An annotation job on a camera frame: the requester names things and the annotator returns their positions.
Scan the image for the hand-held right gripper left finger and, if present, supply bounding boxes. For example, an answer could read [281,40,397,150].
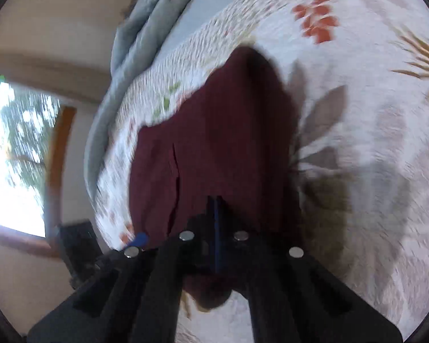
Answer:
[28,196,218,343]

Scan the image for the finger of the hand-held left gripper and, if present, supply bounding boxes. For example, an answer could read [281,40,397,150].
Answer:
[132,232,150,249]

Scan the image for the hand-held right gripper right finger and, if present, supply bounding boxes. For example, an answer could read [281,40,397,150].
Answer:
[217,196,404,343]

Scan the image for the maroon pants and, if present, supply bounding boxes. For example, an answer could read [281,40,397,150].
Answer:
[129,46,303,311]

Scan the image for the wooden framed window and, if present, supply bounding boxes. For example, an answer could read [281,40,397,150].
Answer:
[0,73,77,249]

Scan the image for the white floral quilt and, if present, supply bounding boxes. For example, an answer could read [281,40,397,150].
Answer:
[93,0,429,343]

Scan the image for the grey comforter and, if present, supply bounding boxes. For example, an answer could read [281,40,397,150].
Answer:
[84,0,201,202]

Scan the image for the light blue bed sheet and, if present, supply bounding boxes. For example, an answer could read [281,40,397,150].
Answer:
[152,0,285,70]

